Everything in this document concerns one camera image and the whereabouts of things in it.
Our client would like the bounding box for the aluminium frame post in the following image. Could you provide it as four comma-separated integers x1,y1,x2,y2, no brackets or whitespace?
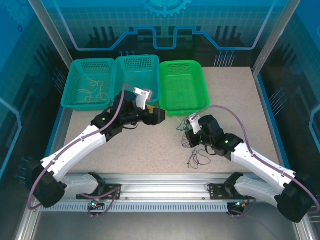
251,0,302,77
27,0,74,68

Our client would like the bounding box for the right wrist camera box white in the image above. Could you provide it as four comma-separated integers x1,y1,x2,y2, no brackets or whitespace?
187,112,202,135

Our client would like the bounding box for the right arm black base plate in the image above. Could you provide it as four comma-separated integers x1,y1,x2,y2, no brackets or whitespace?
207,183,255,200

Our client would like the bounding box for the cream white thin cable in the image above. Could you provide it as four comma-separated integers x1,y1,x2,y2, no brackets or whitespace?
75,76,110,105

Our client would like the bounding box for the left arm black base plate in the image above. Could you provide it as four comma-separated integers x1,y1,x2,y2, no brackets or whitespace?
75,183,123,200

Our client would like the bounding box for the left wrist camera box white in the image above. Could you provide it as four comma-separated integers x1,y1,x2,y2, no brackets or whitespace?
133,87,155,111

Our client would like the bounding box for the teal plastic basket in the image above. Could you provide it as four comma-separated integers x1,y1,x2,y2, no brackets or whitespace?
110,54,161,109
60,58,117,112

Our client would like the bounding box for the green thin cable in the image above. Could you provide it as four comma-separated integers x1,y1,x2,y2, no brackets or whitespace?
175,115,195,134

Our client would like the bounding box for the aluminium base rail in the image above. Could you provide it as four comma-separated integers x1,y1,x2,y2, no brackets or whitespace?
59,172,251,201

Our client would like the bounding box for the green plastic basket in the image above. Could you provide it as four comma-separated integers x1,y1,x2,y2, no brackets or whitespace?
158,59,211,118

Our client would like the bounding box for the slotted grey cable duct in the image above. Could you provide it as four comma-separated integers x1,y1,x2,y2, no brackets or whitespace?
39,202,230,213

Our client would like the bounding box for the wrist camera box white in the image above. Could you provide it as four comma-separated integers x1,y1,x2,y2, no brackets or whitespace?
187,112,202,135
133,87,155,111

